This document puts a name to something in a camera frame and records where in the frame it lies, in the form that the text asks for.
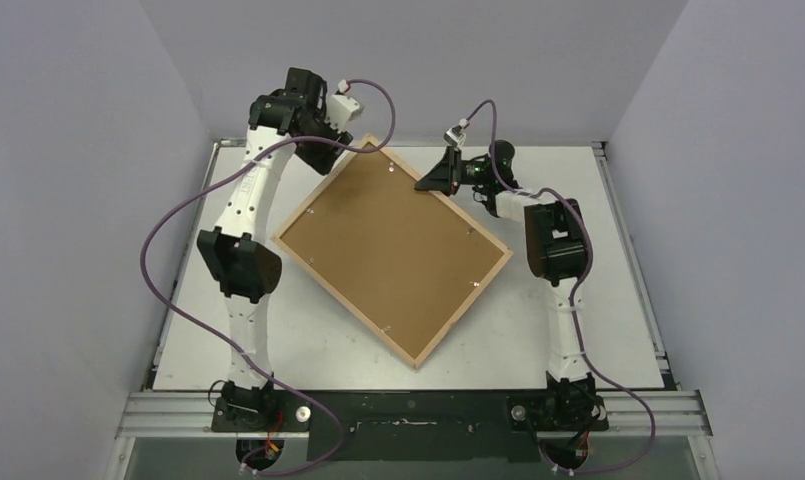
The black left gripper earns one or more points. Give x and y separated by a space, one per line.
321 161

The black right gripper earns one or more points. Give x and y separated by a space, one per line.
454 171

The brown backing board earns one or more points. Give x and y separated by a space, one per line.
407 264

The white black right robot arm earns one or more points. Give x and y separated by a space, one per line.
556 252

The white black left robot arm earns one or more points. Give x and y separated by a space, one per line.
235 250

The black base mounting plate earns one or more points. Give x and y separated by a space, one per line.
420 425

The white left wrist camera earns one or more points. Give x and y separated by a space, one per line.
341 109

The aluminium front rail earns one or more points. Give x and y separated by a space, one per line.
161 414

